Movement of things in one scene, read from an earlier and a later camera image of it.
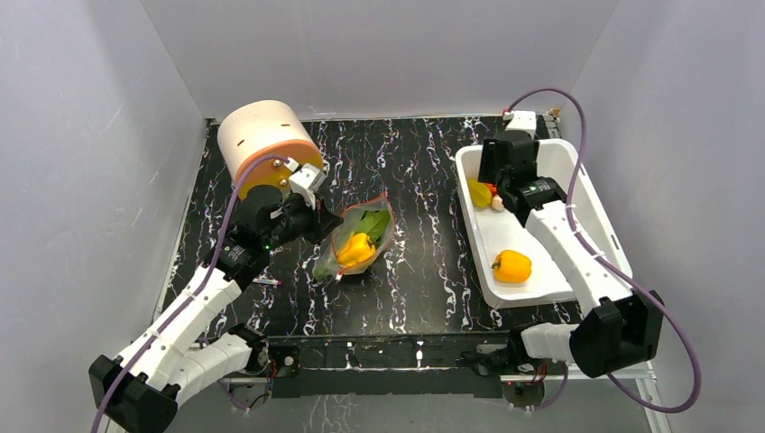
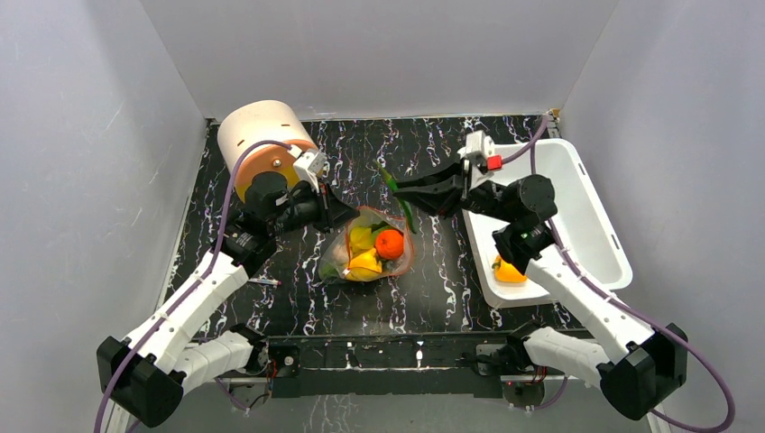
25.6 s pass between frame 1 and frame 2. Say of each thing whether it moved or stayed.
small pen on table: stayed
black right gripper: moved
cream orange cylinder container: stayed
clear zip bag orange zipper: moved
